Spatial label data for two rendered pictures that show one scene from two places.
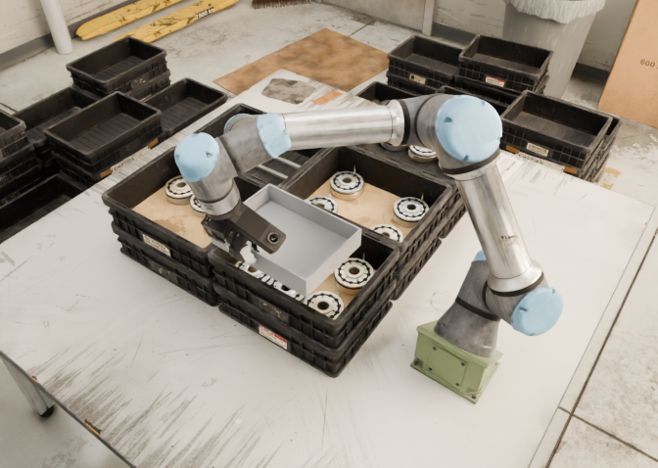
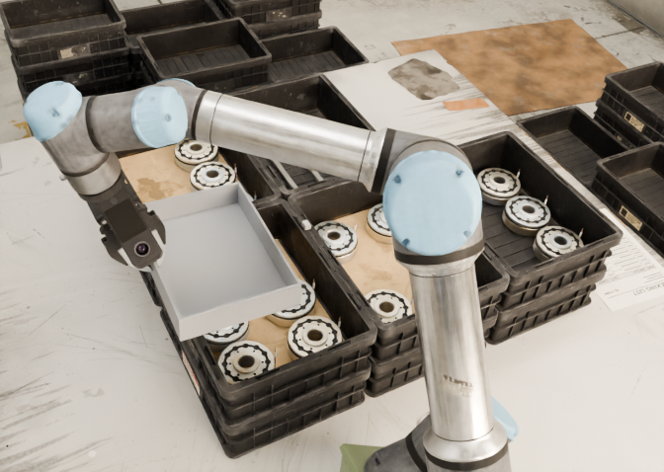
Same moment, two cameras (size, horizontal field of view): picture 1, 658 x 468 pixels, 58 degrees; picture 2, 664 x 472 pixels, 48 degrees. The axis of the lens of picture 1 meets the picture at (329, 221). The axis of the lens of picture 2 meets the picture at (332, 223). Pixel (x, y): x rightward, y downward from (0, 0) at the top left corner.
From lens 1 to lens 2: 50 cm
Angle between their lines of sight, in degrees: 17
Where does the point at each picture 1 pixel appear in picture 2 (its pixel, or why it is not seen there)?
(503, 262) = (441, 413)
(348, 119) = (301, 132)
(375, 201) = not seen: hidden behind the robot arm
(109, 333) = (35, 286)
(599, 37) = not seen: outside the picture
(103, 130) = (206, 57)
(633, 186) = not seen: outside the picture
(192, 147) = (45, 97)
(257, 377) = (147, 412)
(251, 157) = (115, 134)
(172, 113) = (301, 63)
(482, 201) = (428, 313)
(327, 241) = (262, 282)
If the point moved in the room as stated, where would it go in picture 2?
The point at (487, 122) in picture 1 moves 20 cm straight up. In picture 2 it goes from (454, 203) to (489, 56)
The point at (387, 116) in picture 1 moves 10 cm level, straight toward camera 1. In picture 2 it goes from (360, 145) to (319, 183)
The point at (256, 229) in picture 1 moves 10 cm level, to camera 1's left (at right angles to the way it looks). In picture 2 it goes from (125, 229) to (69, 204)
